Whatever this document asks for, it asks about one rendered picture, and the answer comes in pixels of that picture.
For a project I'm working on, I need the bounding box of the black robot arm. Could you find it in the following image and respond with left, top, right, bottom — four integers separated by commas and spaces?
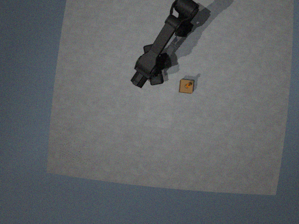
130, 0, 199, 88

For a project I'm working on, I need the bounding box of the brown wooden block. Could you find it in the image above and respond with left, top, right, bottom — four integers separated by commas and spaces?
179, 79, 194, 93

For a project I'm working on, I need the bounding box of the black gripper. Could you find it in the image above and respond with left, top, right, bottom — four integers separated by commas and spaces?
143, 44, 164, 86

